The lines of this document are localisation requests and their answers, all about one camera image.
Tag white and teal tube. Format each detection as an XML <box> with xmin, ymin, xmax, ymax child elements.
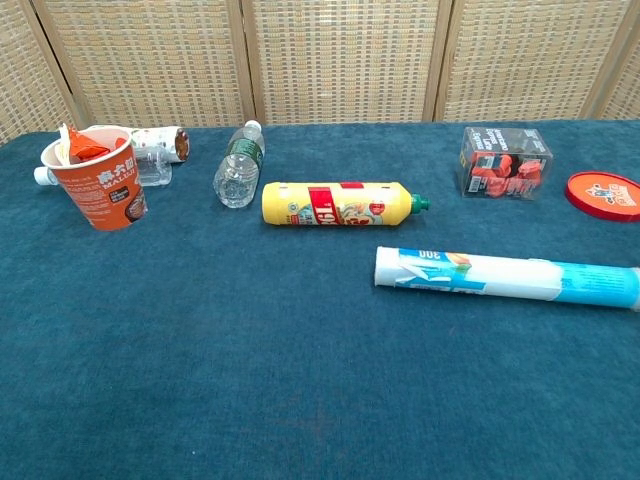
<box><xmin>373</xmin><ymin>245</ymin><xmax>640</xmax><ymax>313</ymax></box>

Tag yellow bottle with green cap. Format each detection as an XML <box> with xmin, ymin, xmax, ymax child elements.
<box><xmin>261</xmin><ymin>180</ymin><xmax>432</xmax><ymax>228</ymax></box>

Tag clear water bottle green label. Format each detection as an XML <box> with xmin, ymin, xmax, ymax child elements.
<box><xmin>212</xmin><ymin>119</ymin><xmax>266</xmax><ymax>210</ymax></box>

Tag dark blue tablecloth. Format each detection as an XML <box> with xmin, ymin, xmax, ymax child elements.
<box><xmin>0</xmin><ymin>118</ymin><xmax>640</xmax><ymax>480</ymax></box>

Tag clear bottle with blue label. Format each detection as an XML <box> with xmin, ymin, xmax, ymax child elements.
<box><xmin>33</xmin><ymin>144</ymin><xmax>174</xmax><ymax>189</ymax></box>

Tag woven rattan folding screen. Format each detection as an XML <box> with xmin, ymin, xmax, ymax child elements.
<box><xmin>0</xmin><ymin>0</ymin><xmax>640</xmax><ymax>147</ymax></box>

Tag clear plastic box orange items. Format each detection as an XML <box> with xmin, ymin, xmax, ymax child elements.
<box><xmin>457</xmin><ymin>125</ymin><xmax>555</xmax><ymax>202</ymax></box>

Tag orange paper noodle cup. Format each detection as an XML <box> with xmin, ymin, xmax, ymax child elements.
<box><xmin>40</xmin><ymin>125</ymin><xmax>150</xmax><ymax>233</ymax></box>

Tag orange foil sachet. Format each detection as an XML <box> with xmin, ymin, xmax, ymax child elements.
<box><xmin>58</xmin><ymin>123</ymin><xmax>129</xmax><ymax>164</ymax></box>

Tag red round lid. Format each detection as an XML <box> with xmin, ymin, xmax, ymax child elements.
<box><xmin>564</xmin><ymin>171</ymin><xmax>640</xmax><ymax>224</ymax></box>

